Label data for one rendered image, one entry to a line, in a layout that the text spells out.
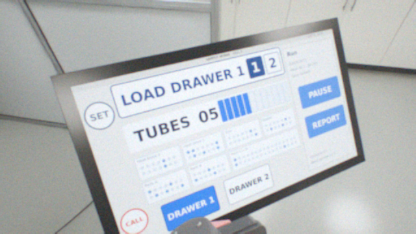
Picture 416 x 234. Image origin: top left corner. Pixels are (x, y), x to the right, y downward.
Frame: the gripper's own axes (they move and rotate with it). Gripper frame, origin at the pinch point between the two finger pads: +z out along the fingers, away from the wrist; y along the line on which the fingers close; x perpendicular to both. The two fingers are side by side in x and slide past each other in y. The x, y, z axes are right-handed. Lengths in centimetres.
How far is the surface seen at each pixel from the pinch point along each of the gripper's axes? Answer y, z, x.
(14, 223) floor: 93, 129, 25
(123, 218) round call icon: 10.9, 6.5, -2.9
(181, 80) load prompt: -3.1, 6.5, -21.1
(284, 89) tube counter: -21.5, 7.2, -15.4
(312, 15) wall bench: -163, 154, -67
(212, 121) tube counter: -6.4, 6.8, -13.5
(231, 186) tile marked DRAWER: -6.9, 7.1, -1.4
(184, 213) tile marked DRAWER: 2.0, 6.8, -0.1
